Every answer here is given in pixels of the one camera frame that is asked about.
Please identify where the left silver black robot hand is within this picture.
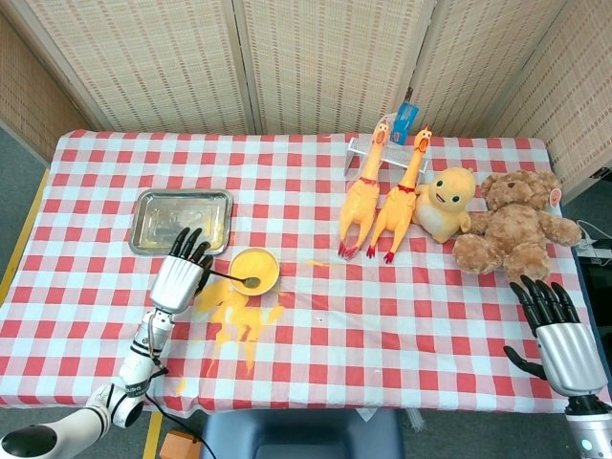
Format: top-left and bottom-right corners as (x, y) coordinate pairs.
(149, 227), (215, 316)

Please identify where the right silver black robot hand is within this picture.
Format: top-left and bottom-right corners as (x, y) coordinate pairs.
(503, 274), (611, 398)

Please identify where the dark metal spoon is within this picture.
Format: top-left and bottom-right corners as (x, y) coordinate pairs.
(205, 269), (262, 290)

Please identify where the beige bowl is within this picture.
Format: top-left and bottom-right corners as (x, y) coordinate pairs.
(228, 246), (281, 296)

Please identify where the rectangular metal tray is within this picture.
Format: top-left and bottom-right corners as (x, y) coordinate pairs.
(127, 188), (235, 257)

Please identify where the black equipment case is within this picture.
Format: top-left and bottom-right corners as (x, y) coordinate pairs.
(576, 252), (612, 345)

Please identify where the brown teddy bear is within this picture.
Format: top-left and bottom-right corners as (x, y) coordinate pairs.
(452, 169), (583, 283)

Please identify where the orange box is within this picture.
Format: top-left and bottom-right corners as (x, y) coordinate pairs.
(159, 428), (205, 459)

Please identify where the red white checkered tablecloth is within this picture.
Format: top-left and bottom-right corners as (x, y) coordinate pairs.
(0, 128), (612, 415)

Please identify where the plastic-wrapped yellow rubber chicken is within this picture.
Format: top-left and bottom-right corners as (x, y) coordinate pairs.
(338, 119), (391, 261)

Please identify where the dark blue robot torso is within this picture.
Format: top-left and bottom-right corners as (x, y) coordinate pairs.
(200, 408), (405, 459)

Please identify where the yellow plush duck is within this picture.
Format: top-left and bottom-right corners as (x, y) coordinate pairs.
(412, 166), (478, 244)

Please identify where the beige woven folding screen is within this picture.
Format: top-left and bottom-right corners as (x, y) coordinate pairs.
(0, 0), (612, 164)

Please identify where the blue hang tag card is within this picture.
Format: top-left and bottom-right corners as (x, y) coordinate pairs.
(389, 101), (421, 144)

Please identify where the white cable bundle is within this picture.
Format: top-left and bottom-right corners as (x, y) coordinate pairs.
(576, 218), (612, 253)

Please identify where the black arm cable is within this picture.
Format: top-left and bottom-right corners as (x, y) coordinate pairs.
(144, 354), (216, 459)

